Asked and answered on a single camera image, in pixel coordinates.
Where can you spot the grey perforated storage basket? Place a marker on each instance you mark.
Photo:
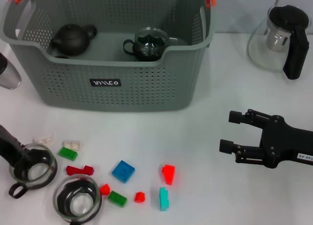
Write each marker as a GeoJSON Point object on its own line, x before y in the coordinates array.
{"type": "Point", "coordinates": [122, 97]}

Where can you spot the blue square building brick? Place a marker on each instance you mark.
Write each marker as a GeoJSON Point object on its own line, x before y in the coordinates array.
{"type": "Point", "coordinates": [123, 171]}

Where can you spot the dark red building brick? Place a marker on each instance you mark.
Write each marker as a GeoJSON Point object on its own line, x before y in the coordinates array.
{"type": "Point", "coordinates": [73, 170]}

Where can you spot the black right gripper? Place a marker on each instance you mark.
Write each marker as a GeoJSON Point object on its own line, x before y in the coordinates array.
{"type": "Point", "coordinates": [281, 144]}

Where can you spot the teal building brick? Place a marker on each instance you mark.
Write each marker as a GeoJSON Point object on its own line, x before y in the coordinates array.
{"type": "Point", "coordinates": [163, 199]}

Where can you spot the small red building brick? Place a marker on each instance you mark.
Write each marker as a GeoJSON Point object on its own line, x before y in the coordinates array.
{"type": "Point", "coordinates": [140, 197]}
{"type": "Point", "coordinates": [105, 189]}

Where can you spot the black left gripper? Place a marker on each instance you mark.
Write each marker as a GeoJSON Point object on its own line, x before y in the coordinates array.
{"type": "Point", "coordinates": [7, 141]}

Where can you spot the black clay teapot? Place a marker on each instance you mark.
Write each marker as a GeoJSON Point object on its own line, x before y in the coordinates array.
{"type": "Point", "coordinates": [71, 39]}

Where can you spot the red wedge building brick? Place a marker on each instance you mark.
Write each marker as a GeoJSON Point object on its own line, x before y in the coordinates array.
{"type": "Point", "coordinates": [169, 174]}

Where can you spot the clear white building brick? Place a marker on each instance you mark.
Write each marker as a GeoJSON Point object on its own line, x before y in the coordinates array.
{"type": "Point", "coordinates": [44, 139]}

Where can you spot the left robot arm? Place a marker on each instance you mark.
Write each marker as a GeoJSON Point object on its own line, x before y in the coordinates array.
{"type": "Point", "coordinates": [9, 75]}

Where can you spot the green building brick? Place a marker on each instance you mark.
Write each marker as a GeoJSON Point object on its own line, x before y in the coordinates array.
{"type": "Point", "coordinates": [68, 153]}
{"type": "Point", "coordinates": [117, 198]}

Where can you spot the glass teacup with black base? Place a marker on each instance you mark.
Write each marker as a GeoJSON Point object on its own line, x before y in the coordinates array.
{"type": "Point", "coordinates": [47, 176]}
{"type": "Point", "coordinates": [78, 203]}
{"type": "Point", "coordinates": [146, 58]}
{"type": "Point", "coordinates": [151, 36]}

